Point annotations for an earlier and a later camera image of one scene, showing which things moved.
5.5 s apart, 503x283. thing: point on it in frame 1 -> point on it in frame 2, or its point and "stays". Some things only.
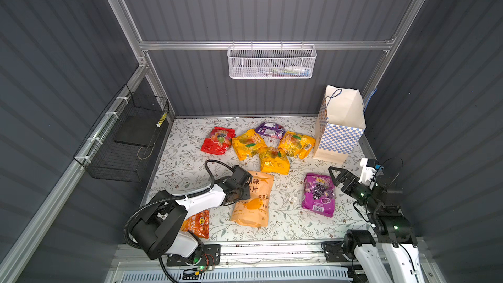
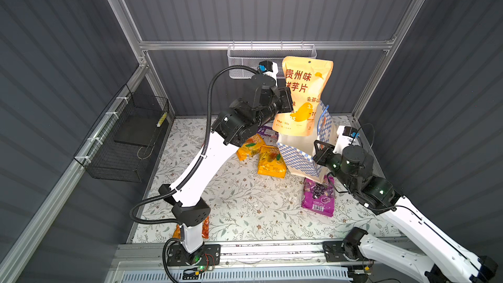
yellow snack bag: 273,161 stays
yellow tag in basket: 162,120 stays
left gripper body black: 244,194 -> 279,101
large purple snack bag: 318,194 stays
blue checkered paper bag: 341,124 -> 297,151
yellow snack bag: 247,144 stays
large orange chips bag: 254,211 -> 306,80
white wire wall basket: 266,61 stays
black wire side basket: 118,146 stays
